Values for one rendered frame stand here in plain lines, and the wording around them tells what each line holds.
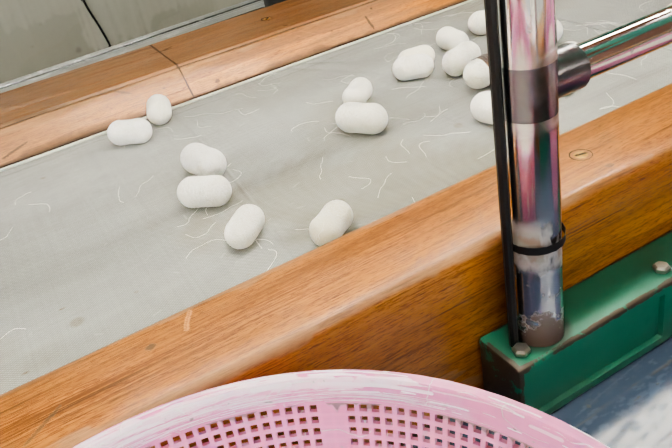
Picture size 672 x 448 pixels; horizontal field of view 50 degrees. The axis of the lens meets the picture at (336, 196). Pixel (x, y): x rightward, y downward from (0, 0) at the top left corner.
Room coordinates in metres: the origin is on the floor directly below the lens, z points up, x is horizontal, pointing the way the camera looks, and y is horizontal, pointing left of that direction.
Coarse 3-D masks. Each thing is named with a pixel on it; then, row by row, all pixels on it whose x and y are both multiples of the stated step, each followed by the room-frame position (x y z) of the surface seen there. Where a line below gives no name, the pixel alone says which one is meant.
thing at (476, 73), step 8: (472, 64) 0.49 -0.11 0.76; (480, 64) 0.48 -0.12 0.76; (464, 72) 0.49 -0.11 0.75; (472, 72) 0.48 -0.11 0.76; (480, 72) 0.48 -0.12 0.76; (488, 72) 0.48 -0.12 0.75; (464, 80) 0.49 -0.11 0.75; (472, 80) 0.48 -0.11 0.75; (480, 80) 0.48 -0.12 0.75; (488, 80) 0.48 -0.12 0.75; (480, 88) 0.48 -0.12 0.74
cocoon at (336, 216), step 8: (336, 200) 0.34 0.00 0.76; (328, 208) 0.33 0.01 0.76; (336, 208) 0.33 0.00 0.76; (344, 208) 0.33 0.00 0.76; (320, 216) 0.33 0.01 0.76; (328, 216) 0.33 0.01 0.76; (336, 216) 0.33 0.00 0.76; (344, 216) 0.33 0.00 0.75; (352, 216) 0.33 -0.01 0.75; (312, 224) 0.32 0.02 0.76; (320, 224) 0.32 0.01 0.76; (328, 224) 0.32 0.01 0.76; (336, 224) 0.32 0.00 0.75; (344, 224) 0.33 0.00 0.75; (312, 232) 0.32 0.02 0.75; (320, 232) 0.32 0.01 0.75; (328, 232) 0.32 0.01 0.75; (336, 232) 0.32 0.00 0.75; (312, 240) 0.32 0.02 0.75; (320, 240) 0.32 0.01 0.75; (328, 240) 0.32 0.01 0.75
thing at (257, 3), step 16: (256, 0) 1.15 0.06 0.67; (208, 16) 1.11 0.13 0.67; (224, 16) 1.09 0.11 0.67; (160, 32) 1.08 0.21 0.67; (176, 32) 1.06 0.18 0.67; (112, 48) 1.04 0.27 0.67; (128, 48) 1.03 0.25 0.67; (64, 64) 1.01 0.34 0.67; (80, 64) 1.00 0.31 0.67; (16, 80) 0.98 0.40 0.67; (32, 80) 0.97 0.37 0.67
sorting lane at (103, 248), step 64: (576, 0) 0.63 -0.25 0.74; (640, 0) 0.60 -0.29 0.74; (320, 64) 0.61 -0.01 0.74; (384, 64) 0.57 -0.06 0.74; (640, 64) 0.47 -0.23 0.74; (192, 128) 0.52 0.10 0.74; (256, 128) 0.50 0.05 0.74; (320, 128) 0.47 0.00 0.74; (448, 128) 0.43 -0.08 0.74; (0, 192) 0.48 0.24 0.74; (64, 192) 0.46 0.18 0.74; (128, 192) 0.44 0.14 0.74; (256, 192) 0.40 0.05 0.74; (320, 192) 0.38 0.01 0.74; (384, 192) 0.37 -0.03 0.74; (0, 256) 0.39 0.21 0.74; (64, 256) 0.37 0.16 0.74; (128, 256) 0.36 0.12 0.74; (192, 256) 0.34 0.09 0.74; (256, 256) 0.33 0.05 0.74; (0, 320) 0.32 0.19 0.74; (64, 320) 0.31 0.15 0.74; (128, 320) 0.30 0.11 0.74; (0, 384) 0.27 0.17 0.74
